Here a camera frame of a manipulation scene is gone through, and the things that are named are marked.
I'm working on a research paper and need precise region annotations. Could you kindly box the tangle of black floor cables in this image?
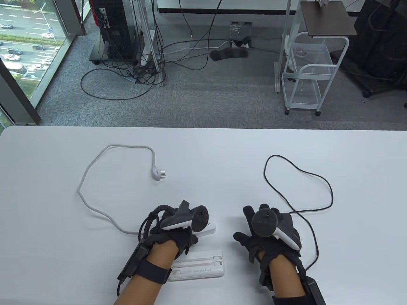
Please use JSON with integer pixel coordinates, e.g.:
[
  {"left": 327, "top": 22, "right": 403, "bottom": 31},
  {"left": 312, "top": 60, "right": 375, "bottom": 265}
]
[{"left": 80, "top": 0, "right": 229, "bottom": 100}]

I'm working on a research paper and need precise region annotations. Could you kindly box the dark window pillar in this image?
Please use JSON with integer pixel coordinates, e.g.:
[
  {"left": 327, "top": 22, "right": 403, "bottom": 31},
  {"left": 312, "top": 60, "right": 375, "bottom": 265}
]
[
  {"left": 68, "top": 0, "right": 87, "bottom": 36},
  {"left": 0, "top": 58, "right": 42, "bottom": 126}
]

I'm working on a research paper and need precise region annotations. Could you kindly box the white power cord with plug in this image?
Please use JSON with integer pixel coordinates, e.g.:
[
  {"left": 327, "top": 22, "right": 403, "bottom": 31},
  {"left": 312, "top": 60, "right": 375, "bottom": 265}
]
[{"left": 77, "top": 145, "right": 167, "bottom": 235}]

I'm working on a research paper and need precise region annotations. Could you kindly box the black wrist camera with strap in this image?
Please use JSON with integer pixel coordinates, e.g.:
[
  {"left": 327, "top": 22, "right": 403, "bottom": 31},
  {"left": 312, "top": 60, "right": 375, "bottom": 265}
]
[
  {"left": 117, "top": 240, "right": 172, "bottom": 299},
  {"left": 272, "top": 276, "right": 327, "bottom": 305}
]

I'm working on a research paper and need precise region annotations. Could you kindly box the person's left hand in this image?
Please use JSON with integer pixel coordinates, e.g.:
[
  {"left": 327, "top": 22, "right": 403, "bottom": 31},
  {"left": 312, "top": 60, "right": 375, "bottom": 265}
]
[{"left": 147, "top": 209, "right": 200, "bottom": 260}]

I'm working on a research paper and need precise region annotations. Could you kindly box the white long table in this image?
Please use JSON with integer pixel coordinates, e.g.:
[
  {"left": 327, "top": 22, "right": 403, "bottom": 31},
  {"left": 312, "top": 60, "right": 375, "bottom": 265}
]
[{"left": 157, "top": 0, "right": 301, "bottom": 14}]

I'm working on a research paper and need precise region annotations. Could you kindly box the black usb cable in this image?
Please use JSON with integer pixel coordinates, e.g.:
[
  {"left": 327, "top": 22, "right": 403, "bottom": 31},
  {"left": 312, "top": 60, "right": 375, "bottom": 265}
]
[{"left": 264, "top": 155, "right": 334, "bottom": 271}]

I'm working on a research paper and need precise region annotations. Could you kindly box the white power strip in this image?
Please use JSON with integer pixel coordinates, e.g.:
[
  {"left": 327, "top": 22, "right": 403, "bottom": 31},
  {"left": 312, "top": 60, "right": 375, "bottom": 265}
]
[{"left": 190, "top": 222, "right": 217, "bottom": 237}]

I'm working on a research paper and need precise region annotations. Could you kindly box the black rolling platform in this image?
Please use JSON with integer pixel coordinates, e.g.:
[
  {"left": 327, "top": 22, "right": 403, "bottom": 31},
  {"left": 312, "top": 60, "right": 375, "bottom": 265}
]
[{"left": 89, "top": 41, "right": 140, "bottom": 66}]

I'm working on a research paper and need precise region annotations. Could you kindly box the black glove cable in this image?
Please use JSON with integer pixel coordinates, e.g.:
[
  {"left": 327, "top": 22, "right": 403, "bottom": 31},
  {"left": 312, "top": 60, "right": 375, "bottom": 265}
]
[
  {"left": 138, "top": 205, "right": 169, "bottom": 245},
  {"left": 294, "top": 254, "right": 308, "bottom": 281}
]

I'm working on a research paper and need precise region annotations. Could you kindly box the white battery pack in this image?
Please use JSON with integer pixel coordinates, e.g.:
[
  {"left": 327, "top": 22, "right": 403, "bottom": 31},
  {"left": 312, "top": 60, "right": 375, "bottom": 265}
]
[{"left": 168, "top": 249, "right": 225, "bottom": 281}]

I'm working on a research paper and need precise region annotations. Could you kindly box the black bulky equipment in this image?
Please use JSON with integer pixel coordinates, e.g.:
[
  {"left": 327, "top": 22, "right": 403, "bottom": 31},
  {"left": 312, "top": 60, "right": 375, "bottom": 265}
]
[{"left": 331, "top": 0, "right": 407, "bottom": 98}]

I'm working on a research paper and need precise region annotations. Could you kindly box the grey and white controller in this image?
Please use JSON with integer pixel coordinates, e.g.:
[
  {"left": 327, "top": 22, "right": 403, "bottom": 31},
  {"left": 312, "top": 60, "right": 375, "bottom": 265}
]
[
  {"left": 160, "top": 200, "right": 209, "bottom": 234},
  {"left": 251, "top": 208, "right": 302, "bottom": 251}
]

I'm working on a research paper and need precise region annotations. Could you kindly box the silver aluminium frame post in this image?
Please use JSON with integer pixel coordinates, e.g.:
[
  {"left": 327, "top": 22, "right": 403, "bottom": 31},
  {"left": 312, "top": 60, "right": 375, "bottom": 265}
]
[
  {"left": 274, "top": 0, "right": 301, "bottom": 93},
  {"left": 137, "top": 0, "right": 166, "bottom": 88}
]

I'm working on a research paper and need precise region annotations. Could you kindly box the white rolling cart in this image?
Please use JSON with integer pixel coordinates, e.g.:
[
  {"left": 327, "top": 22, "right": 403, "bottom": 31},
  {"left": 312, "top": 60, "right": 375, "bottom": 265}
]
[{"left": 282, "top": 32, "right": 350, "bottom": 116}]

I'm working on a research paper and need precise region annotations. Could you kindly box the person's right hand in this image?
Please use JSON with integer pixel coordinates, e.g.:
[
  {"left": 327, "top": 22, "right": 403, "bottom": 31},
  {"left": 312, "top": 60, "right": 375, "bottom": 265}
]
[{"left": 233, "top": 205, "right": 303, "bottom": 285}]

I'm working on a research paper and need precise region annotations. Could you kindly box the person's right forearm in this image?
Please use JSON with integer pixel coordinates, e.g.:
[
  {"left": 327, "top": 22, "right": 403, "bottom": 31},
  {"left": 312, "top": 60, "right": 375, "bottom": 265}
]
[{"left": 268, "top": 255, "right": 307, "bottom": 299}]

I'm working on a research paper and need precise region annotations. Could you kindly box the brown board shelf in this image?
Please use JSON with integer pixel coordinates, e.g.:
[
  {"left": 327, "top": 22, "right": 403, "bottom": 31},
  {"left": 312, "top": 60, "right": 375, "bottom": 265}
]
[{"left": 300, "top": 1, "right": 357, "bottom": 38}]

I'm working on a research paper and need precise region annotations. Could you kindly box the black computer tower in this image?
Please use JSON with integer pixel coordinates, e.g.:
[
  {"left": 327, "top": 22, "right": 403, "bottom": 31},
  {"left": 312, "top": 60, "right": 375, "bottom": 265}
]
[{"left": 92, "top": 0, "right": 136, "bottom": 60}]

